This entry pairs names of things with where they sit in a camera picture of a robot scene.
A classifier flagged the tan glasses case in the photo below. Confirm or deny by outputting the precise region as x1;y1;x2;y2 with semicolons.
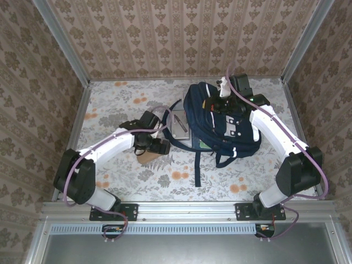
136;150;163;165

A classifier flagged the grey metal case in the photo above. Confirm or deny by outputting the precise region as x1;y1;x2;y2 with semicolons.
170;109;192;142

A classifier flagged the dark pen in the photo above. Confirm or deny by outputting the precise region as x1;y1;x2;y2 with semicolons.
174;115;188;131

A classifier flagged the navy blue backpack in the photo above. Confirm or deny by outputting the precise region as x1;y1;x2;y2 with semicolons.
162;81;262;188

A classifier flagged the grey sheet metal panel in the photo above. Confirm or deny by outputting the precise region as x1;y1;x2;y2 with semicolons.
26;222;352;264

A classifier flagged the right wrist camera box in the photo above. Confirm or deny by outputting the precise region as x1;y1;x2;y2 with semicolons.
216;74;254;97

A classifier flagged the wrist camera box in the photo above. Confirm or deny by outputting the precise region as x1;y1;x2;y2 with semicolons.
140;111;163;138
216;74;254;97

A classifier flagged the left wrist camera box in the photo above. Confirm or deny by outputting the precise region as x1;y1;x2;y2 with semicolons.
140;111;163;138

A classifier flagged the aluminium table side rail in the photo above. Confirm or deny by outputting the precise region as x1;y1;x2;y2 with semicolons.
283;79;326;200
52;81;94;201

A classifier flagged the thin aluminium table end rail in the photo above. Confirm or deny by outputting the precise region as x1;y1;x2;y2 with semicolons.
89;77;284;83

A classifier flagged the long aluminium mounting rail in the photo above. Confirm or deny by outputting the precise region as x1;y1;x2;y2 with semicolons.
41;200;338;221

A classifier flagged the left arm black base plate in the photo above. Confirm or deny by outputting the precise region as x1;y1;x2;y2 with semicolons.
89;203;138;222

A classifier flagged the slotted blue-grey cable duct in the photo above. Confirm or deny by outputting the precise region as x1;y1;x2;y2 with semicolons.
51;223;259;235

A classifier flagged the aluminium frame post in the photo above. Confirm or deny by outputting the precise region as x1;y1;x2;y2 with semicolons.
32;0;91;86
282;0;335;83

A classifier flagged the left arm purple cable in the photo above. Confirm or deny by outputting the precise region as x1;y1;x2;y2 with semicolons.
63;106;177;244

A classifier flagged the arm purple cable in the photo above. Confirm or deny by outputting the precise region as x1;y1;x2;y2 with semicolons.
63;106;177;244
225;62;329;244

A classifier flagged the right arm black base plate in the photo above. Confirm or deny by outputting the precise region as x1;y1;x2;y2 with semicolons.
235;202;287;222

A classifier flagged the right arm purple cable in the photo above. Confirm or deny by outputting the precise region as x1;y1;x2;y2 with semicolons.
225;62;329;244

